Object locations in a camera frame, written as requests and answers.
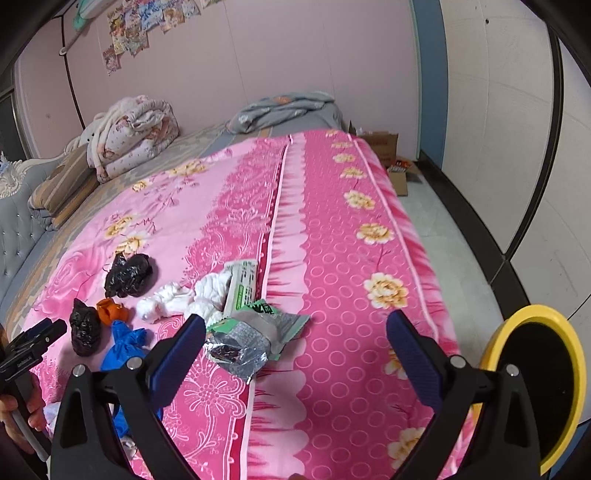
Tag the tall open cardboard box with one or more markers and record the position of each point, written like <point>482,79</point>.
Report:
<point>381,145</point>

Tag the low cardboard box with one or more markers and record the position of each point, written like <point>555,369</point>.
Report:
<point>401,180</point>

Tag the grey tufted headboard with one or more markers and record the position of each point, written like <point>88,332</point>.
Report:
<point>21,230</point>

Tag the wall air conditioner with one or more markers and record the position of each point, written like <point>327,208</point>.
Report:
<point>90,8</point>

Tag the silver foil wrapper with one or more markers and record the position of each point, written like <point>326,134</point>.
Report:
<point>235,355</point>

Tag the dark window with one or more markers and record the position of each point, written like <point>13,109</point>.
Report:
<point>11,124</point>

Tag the person's left hand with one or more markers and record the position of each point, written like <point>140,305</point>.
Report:
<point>36,415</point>

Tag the grey and green snack packet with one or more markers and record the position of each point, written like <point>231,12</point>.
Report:
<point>272,327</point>

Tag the crumpled grey blanket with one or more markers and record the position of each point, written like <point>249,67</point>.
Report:
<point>286,110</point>

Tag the cluster of wall posters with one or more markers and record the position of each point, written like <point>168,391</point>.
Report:
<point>138,23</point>

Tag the black baseboard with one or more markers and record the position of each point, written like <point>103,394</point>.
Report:
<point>480,230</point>

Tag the pink floral blanket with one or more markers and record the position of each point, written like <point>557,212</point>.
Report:
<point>323,230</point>

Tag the large black plastic bag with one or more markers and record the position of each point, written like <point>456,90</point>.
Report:
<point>131,274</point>

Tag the green and white wrapper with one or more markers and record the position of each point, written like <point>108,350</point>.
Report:
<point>240,286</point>

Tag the blue plastic bag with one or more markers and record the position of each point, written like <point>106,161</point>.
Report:
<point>122,344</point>

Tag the large white tissue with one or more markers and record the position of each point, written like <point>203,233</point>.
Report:
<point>212,295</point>

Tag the small black plastic bag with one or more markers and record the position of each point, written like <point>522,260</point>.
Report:
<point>85,327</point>

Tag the pale crumpled plastic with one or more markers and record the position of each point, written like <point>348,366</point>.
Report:
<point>53,414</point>

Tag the striped brown pillow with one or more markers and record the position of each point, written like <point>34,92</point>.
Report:
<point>76,207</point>
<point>64,177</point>

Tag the folded floral quilt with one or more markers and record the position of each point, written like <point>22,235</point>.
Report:
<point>134,134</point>

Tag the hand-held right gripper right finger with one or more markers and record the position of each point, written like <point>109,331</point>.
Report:
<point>413,355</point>

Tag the yellow trash bin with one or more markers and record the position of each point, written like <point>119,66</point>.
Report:
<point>517,323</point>

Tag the black bin liner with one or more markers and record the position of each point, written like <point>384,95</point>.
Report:
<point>540,383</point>

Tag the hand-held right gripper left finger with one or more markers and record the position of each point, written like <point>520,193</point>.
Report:
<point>178,355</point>

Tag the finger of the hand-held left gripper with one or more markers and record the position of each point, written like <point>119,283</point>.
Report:
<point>56,330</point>
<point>38,328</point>

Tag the small white tissue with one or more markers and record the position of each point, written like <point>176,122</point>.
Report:
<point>150,308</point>

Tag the blue door frame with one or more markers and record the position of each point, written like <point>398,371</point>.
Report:
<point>429,78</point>

